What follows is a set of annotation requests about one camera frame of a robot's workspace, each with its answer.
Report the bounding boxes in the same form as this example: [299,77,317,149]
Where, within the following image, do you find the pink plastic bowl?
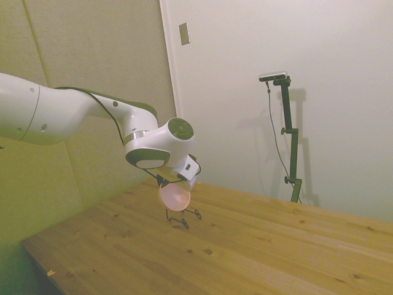
[157,181,192,212]

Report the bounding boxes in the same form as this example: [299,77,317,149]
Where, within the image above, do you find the grey camera on stand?
[259,70,289,83]

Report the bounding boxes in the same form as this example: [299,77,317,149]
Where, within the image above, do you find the black wire dish rack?
[165,207,203,230]

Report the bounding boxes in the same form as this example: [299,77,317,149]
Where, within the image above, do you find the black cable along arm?
[54,86,127,146]

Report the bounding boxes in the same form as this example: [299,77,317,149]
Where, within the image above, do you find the grey wall switch plate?
[179,22,191,47]

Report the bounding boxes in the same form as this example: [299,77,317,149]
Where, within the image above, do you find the black articulated camera stand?
[272,76,304,204]

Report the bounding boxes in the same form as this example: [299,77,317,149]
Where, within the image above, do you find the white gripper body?
[161,167,198,190]

